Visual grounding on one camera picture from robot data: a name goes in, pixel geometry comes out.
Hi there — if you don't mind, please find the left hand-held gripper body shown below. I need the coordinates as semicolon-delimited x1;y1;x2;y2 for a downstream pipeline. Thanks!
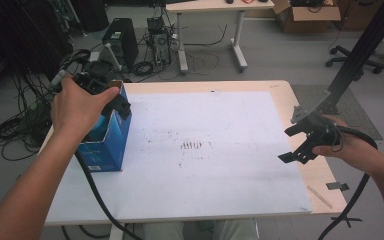
74;43;123;98

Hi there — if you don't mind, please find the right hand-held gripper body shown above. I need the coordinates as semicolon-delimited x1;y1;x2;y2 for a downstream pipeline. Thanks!
283;89;344;148

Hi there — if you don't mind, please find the blue cardboard box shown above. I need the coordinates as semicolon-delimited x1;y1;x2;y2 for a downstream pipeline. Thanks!
76;79;133;173

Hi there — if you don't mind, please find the person's left hand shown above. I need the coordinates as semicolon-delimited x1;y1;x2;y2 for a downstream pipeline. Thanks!
50;75;121;142

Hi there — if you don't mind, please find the person's right hand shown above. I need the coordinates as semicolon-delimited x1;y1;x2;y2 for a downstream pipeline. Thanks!
311;114;379;175

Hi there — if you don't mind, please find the grey floor mat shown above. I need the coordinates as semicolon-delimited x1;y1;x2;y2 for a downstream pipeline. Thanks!
291;84;384;141

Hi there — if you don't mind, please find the clear tape strip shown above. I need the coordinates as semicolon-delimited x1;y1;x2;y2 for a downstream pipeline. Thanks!
306;184;333;210

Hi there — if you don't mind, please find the black computer tower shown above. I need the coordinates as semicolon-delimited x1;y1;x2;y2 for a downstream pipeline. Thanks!
101;17;140;73

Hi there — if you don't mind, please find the black office chair base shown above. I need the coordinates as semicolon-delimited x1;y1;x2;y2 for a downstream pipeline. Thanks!
324;44;384;76

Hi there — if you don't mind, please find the black metal stand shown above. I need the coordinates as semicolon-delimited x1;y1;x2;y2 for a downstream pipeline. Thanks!
312;0;384;116

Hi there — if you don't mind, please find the white paper mat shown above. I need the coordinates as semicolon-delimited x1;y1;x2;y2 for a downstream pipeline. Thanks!
45;91;314;226

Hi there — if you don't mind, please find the brown cardboard box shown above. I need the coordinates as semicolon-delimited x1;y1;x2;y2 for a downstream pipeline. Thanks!
272;0;342;34

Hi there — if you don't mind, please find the white desk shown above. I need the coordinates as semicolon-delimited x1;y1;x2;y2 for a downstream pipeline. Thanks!
165;0;276;74

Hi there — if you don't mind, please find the coiled black cable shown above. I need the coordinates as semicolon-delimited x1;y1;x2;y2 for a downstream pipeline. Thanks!
59;48;92;73
132;60;155;77

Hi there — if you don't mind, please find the right hand-held gripper black cable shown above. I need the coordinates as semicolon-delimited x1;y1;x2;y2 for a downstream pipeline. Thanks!
317;124;380;240

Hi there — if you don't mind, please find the hand-held gripper black cable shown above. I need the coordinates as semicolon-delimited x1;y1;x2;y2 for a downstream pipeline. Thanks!
317;124;380;240
74;150;145;240

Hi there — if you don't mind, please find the open-frame computer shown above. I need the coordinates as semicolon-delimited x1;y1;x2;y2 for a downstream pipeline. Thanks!
145;16;174;68

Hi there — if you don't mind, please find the left hand-held gripper black cable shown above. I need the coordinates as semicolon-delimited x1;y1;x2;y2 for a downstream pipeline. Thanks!
74;150;145;240

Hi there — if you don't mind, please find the bundle of black floor cables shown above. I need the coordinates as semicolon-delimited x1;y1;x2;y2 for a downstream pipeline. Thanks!
0;71;61;162

